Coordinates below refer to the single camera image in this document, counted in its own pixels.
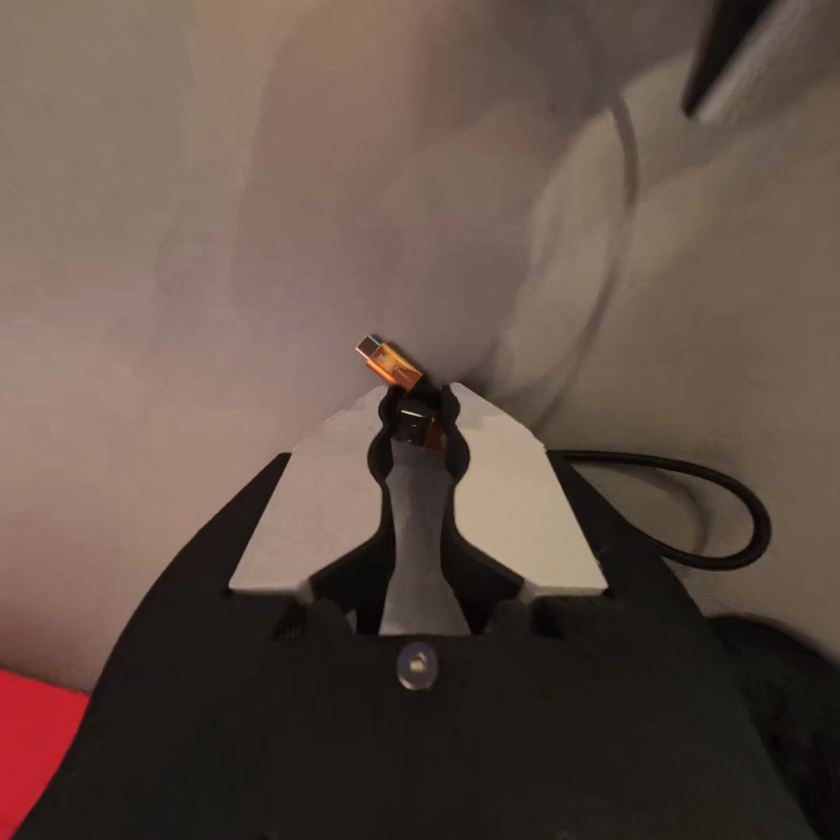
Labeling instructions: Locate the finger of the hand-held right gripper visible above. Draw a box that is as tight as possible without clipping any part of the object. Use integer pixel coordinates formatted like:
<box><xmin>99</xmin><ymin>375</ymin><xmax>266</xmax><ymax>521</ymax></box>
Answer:
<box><xmin>681</xmin><ymin>0</ymin><xmax>840</xmax><ymax>127</ymax></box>

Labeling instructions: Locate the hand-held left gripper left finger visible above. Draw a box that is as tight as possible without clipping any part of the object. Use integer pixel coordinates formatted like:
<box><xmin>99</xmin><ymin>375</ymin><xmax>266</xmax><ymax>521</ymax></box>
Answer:
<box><xmin>227</xmin><ymin>385</ymin><xmax>396</xmax><ymax>634</ymax></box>

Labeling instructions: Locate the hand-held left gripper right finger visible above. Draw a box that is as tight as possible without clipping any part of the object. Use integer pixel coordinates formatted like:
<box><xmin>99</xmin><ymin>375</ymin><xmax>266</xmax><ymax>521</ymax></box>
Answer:
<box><xmin>441</xmin><ymin>382</ymin><xmax>609</xmax><ymax>635</ymax></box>

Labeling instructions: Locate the black cable with orange plugs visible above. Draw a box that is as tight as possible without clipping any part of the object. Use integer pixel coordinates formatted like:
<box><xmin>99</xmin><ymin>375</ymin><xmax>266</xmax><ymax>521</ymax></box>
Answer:
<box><xmin>354</xmin><ymin>333</ymin><xmax>773</xmax><ymax>570</ymax></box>

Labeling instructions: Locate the red plastic bin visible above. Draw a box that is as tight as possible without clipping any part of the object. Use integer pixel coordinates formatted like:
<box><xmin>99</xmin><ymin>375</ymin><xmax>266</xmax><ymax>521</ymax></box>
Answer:
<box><xmin>0</xmin><ymin>668</ymin><xmax>91</xmax><ymax>840</ymax></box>

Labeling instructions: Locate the black mesh wrist rest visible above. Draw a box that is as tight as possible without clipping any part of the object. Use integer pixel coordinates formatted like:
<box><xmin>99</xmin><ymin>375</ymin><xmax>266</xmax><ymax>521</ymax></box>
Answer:
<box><xmin>709</xmin><ymin>613</ymin><xmax>840</xmax><ymax>840</ymax></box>

